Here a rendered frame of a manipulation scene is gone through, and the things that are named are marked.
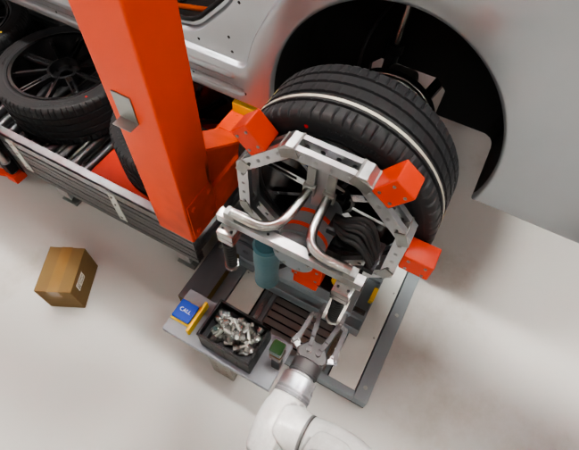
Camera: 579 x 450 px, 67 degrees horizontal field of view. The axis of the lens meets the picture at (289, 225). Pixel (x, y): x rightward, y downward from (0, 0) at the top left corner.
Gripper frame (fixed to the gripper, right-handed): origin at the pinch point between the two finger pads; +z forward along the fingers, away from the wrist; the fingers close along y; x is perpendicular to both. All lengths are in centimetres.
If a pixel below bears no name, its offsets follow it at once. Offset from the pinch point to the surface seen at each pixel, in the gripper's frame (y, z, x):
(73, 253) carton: -118, -8, -65
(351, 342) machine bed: 8, 20, -75
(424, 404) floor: 46, 14, -83
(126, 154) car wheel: -109, 32, -33
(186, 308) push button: -48, -12, -35
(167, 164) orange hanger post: -60, 10, 14
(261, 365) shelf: -15.3, -15.0, -38.0
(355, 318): 6, 28, -68
